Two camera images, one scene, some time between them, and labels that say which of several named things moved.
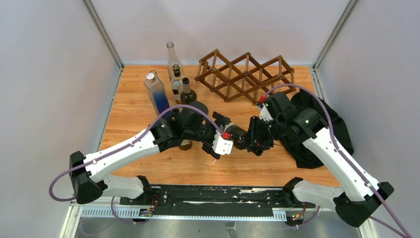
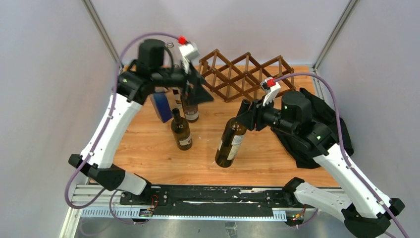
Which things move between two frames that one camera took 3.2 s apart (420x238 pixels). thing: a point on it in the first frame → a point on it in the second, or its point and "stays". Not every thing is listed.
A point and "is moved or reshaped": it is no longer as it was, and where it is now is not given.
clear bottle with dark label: x=173 y=59 → x=167 y=61
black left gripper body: x=208 y=145 → x=183 y=74
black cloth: x=304 y=99 stays
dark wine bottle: x=239 y=136 is moved or reshaped
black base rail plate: x=215 y=200 stays
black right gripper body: x=261 y=133 → x=258 y=109
